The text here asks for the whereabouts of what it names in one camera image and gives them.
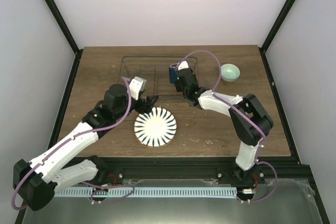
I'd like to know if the dark blue mug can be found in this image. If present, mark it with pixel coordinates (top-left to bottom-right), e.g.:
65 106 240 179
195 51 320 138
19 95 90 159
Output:
169 63 178 84

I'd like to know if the black wire dish rack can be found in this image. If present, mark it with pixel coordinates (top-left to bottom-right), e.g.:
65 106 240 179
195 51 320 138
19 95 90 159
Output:
118 55 184 102

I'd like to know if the mint green bowl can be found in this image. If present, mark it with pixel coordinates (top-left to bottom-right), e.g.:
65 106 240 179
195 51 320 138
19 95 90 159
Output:
221 63 240 82

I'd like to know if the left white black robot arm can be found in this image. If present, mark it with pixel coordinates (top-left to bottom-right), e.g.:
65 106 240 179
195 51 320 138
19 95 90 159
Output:
12 82 159 211

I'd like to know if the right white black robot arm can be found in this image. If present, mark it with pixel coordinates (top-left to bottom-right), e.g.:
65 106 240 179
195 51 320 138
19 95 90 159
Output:
169 68 274 184

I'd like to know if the blue striped white plate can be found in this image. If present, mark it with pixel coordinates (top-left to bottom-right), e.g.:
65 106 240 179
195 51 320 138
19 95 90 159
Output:
134 107 177 144

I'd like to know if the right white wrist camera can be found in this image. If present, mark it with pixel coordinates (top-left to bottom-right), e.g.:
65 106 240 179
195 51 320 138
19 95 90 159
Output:
177 61 189 71

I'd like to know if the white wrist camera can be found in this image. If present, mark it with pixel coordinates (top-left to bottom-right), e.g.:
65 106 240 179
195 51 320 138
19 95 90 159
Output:
129 76 146 100
177 61 189 71

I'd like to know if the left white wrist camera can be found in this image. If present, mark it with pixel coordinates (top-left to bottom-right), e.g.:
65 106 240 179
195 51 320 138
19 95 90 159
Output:
129 76 146 100

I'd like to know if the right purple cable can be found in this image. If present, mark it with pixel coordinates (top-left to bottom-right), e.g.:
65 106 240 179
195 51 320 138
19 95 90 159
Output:
178 50 278 204

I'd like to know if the light blue slotted cable duct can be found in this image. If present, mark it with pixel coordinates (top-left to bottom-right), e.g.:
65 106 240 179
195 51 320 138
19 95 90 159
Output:
55 187 237 198

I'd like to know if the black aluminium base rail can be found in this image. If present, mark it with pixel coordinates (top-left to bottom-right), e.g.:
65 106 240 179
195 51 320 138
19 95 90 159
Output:
65 155 312 183

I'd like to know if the right black frame post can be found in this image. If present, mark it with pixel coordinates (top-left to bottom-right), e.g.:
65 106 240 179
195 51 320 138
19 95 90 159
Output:
261 0 312 51

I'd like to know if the black frame post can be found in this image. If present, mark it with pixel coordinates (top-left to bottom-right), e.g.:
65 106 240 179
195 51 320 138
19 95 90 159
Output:
261 0 312 51
28 0 80 54

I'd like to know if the left black frame post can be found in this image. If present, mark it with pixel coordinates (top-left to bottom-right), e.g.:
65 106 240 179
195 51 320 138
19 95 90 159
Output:
28 0 80 54

